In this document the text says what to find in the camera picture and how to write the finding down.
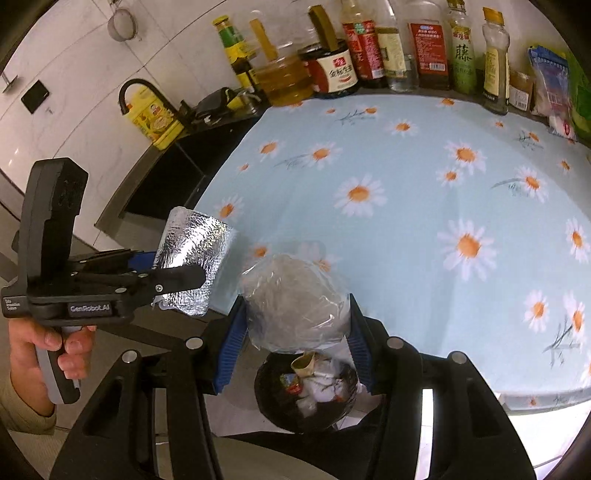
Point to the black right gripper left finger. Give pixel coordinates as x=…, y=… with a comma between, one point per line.
x=114, y=437

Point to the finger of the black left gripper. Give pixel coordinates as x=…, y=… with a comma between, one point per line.
x=143, y=287
x=113, y=261

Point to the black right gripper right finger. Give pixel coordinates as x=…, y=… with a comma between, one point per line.
x=473, y=437

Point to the silver foil bag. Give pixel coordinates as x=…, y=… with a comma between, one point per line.
x=195, y=246

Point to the clear plastic bag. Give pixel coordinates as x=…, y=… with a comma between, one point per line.
x=292, y=305

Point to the red yellow candy wrapper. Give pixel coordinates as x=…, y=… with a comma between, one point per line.
x=292, y=384

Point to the person left forearm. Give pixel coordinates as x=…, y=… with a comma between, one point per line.
x=18, y=416

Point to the black kitchen sink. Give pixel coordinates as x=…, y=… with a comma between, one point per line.
x=176, y=176

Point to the black trash bin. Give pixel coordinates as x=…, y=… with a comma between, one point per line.
x=281, y=408

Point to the person left hand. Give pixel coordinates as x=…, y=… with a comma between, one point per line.
x=25, y=336

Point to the yellow detergent bottle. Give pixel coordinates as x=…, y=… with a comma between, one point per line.
x=154, y=122

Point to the brown paper cup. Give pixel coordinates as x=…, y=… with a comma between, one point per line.
x=306, y=364

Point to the black faucet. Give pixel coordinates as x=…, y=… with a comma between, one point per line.
x=149, y=92

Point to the blue daisy tablecloth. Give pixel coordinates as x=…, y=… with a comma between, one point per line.
x=458, y=229

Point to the metal strainer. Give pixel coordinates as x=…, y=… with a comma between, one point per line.
x=122, y=25

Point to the green olive oil bottle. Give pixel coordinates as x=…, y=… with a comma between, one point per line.
x=239, y=54

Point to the large cooking oil bottle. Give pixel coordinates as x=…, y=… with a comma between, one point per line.
x=278, y=66

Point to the dark soy sauce jug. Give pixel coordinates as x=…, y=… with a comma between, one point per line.
x=328, y=61

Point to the red label sauce bottle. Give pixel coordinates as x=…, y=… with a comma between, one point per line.
x=360, y=29

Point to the clear vinegar bottle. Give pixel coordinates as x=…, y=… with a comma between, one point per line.
x=398, y=60

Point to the blue snack bag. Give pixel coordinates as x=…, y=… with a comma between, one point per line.
x=552, y=90

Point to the small brown spice jar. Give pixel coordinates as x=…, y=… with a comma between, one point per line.
x=521, y=90

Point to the green packet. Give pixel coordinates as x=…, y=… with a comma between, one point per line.
x=580, y=98

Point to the green label pepper oil bottle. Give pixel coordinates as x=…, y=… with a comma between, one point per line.
x=462, y=50

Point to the red label dark bottle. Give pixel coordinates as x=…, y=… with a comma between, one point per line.
x=425, y=21

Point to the yellow label oil bottle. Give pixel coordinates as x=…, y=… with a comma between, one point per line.
x=497, y=71

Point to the black wall outlet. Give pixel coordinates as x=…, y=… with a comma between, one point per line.
x=35, y=96

